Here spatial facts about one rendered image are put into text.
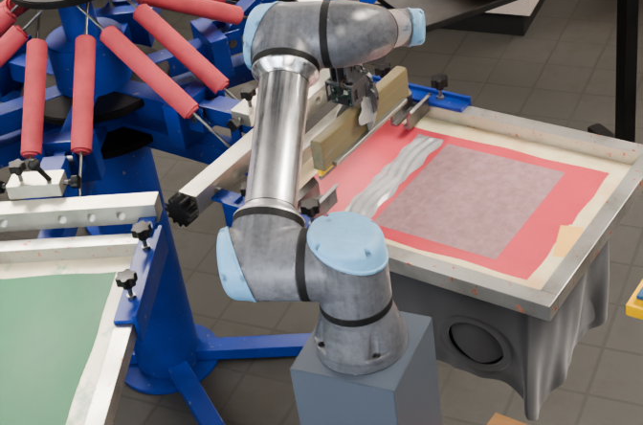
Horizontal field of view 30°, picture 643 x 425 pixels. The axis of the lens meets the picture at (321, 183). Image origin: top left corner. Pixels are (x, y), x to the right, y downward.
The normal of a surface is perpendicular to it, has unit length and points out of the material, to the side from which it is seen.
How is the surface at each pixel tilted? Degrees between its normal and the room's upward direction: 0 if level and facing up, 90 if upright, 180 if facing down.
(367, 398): 90
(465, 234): 0
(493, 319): 92
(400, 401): 90
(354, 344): 72
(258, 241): 27
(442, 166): 0
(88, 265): 0
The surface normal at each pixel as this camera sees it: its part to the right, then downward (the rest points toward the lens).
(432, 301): -0.47, 0.60
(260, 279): -0.19, 0.32
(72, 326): -0.12, -0.81
